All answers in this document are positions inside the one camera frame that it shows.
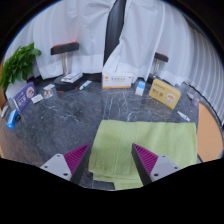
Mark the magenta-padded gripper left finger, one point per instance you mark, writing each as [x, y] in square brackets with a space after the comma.
[77, 158]

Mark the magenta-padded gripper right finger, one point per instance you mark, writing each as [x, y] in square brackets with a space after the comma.
[146, 159]

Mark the light green towel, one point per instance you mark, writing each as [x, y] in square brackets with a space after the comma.
[115, 143]

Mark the white squeeze tube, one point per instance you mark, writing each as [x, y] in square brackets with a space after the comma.
[183, 116]

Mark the yellow carton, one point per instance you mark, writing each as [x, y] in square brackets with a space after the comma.
[164, 94]

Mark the small blue and white box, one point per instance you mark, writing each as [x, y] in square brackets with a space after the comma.
[140, 88]

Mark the small white card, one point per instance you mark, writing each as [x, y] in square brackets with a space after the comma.
[37, 98]

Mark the small picture card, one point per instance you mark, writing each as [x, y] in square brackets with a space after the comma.
[48, 91]

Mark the white pen-shaped tube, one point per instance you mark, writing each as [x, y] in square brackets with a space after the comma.
[85, 85]

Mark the small purple jar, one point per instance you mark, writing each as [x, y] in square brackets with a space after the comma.
[195, 101]

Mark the blue stapler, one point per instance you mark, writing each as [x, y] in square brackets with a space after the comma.
[12, 119]

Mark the flat white box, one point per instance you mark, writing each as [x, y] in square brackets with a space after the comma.
[71, 77]

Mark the purple printed box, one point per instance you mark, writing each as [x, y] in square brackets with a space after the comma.
[24, 96]

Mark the white and orange carton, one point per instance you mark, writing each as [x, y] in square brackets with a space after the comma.
[117, 81]

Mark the small white packet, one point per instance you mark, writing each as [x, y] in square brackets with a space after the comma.
[4, 111]

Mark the black dumbbell with red end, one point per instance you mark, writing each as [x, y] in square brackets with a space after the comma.
[161, 57]
[64, 48]

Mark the potted green plant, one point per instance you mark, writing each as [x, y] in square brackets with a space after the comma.
[18, 65]

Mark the white curtain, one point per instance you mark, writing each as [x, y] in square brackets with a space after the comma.
[83, 33]

